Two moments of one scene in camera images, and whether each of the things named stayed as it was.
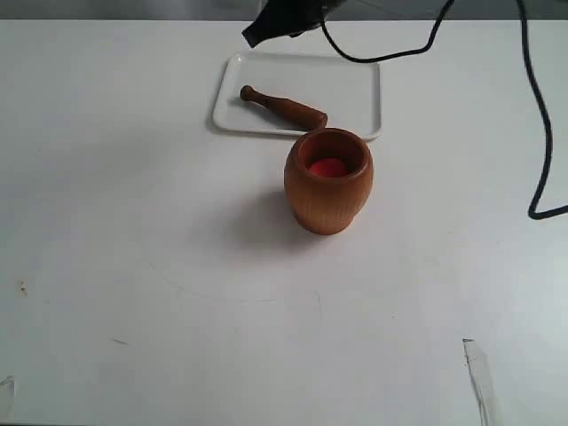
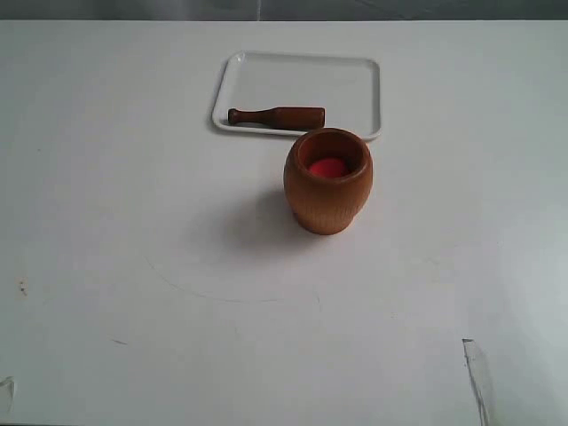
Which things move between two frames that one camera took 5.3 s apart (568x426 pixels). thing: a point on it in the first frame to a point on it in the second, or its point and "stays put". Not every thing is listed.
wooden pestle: x=287 y=107 to x=282 y=117
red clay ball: x=327 y=167 stays put
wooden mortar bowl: x=328 y=205 stays put
